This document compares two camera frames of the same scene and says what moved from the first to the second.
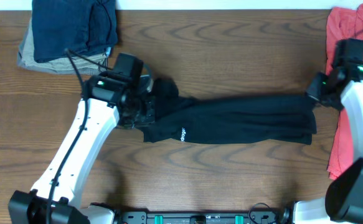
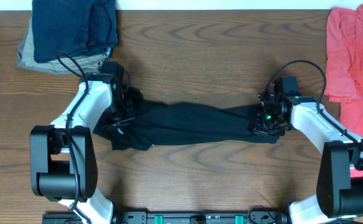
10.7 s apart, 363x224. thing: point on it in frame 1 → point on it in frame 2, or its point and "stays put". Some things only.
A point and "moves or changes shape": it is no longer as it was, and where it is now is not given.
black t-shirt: [262, 119] moves or changes shape
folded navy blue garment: [78, 26] stays put
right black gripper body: [318, 91] → [268, 123]
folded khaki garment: [84, 62] stays put
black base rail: [200, 218] stays put
